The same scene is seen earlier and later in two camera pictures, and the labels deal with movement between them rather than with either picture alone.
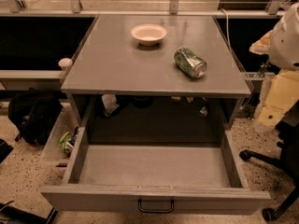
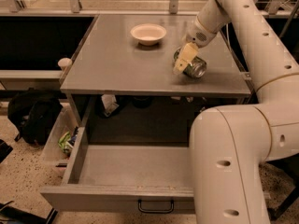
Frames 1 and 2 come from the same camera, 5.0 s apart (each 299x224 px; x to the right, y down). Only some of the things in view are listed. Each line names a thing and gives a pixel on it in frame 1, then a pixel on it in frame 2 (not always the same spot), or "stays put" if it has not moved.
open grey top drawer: (153, 177) stays put
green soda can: (189, 63) stays put
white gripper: (286, 44) → (196, 35)
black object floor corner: (13, 216) stays put
